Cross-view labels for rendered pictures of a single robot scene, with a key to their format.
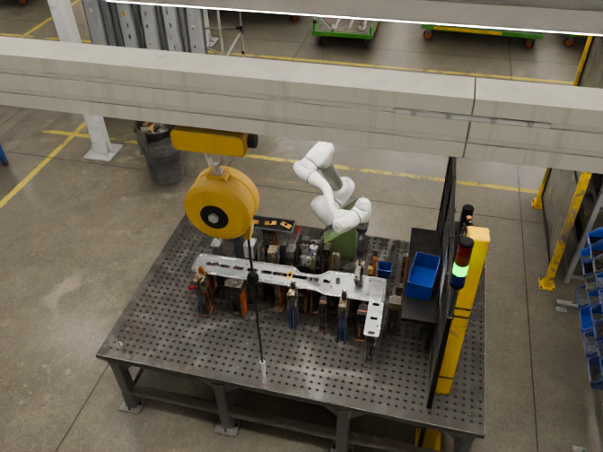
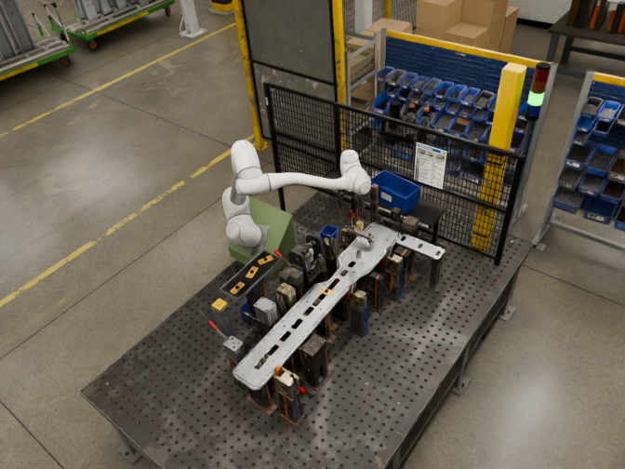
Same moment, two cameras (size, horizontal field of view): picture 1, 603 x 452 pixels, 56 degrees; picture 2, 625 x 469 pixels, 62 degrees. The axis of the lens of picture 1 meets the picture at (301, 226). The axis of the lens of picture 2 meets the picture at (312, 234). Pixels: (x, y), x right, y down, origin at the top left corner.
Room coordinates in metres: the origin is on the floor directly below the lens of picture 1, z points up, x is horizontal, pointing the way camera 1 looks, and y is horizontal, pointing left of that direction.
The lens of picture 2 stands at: (1.90, 1.91, 3.23)
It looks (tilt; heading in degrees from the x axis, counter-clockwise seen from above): 42 degrees down; 296
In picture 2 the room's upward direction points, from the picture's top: 5 degrees counter-clockwise
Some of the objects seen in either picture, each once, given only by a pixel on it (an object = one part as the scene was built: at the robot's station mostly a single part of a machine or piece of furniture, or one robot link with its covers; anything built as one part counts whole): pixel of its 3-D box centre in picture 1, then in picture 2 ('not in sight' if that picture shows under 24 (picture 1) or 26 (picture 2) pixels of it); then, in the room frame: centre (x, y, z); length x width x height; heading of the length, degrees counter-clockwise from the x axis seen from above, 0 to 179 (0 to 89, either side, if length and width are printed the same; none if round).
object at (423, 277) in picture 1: (423, 275); (393, 191); (2.61, -0.80, 1.09); 0.30 x 0.17 x 0.13; 158
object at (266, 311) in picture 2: (252, 262); (269, 328); (2.99, 0.37, 0.90); 0.13 x 0.10 x 0.41; 166
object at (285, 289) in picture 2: (274, 267); (289, 311); (2.94, 0.21, 0.89); 0.13 x 0.11 x 0.38; 166
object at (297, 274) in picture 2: (292, 266); (297, 294); (2.95, 0.08, 0.89); 0.13 x 0.11 x 0.38; 166
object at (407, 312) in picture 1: (422, 272); (378, 195); (2.73, -0.83, 1.01); 0.90 x 0.22 x 0.03; 166
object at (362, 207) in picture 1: (362, 210); (350, 164); (2.76, -0.38, 1.56); 0.13 x 0.11 x 0.16; 131
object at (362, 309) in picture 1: (362, 323); (401, 267); (2.44, -0.39, 0.84); 0.11 x 0.10 x 0.28; 166
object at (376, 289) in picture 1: (286, 276); (325, 295); (2.74, 0.11, 1.00); 1.38 x 0.22 x 0.02; 76
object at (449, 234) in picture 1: (436, 288); (375, 207); (2.79, -0.98, 0.77); 1.97 x 0.14 x 1.55; 166
